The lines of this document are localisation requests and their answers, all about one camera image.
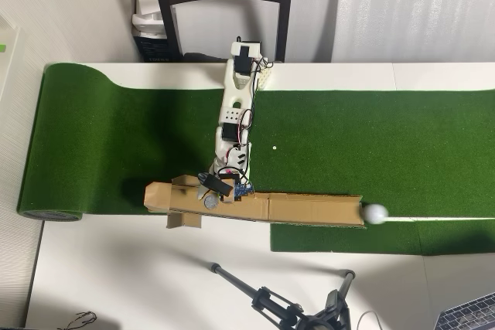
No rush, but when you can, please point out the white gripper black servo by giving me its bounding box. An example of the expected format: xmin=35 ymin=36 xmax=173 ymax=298
xmin=195 ymin=163 xmax=252 ymax=205

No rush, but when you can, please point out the white golf ball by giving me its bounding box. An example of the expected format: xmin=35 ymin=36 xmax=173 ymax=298
xmin=363 ymin=203 xmax=390 ymax=226

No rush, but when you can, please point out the brown cardboard ramp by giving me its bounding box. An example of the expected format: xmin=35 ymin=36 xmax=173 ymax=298
xmin=143 ymin=174 xmax=367 ymax=230

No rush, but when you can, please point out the black tripod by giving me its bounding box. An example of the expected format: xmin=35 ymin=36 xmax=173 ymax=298
xmin=207 ymin=261 xmax=357 ymax=330

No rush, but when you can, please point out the long green artificial turf mat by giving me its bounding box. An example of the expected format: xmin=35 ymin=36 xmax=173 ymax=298
xmin=17 ymin=62 xmax=495 ymax=226

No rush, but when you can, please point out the short green turf piece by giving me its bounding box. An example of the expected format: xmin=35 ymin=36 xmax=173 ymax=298
xmin=269 ymin=218 xmax=495 ymax=257

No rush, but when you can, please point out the white and navy appliance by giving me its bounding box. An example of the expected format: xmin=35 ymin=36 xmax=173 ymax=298
xmin=122 ymin=0 xmax=183 ymax=63

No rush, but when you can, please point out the white curtain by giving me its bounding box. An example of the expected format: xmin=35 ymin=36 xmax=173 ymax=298
xmin=331 ymin=0 xmax=495 ymax=63

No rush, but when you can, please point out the blue camera circuit board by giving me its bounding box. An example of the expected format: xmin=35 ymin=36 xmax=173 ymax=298
xmin=230 ymin=181 xmax=256 ymax=199

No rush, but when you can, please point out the red and black servo cable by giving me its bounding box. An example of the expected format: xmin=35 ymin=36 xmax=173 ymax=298
xmin=236 ymin=56 xmax=275 ymax=132

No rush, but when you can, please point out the white perforated mount plate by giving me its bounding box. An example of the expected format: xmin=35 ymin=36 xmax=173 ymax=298
xmin=257 ymin=66 xmax=276 ymax=91

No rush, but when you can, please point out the thin black wire bundle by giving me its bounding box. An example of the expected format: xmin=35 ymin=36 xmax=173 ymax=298
xmin=63 ymin=310 xmax=98 ymax=329

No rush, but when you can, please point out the thin white cable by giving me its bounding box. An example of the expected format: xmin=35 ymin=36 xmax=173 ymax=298
xmin=355 ymin=309 xmax=384 ymax=330

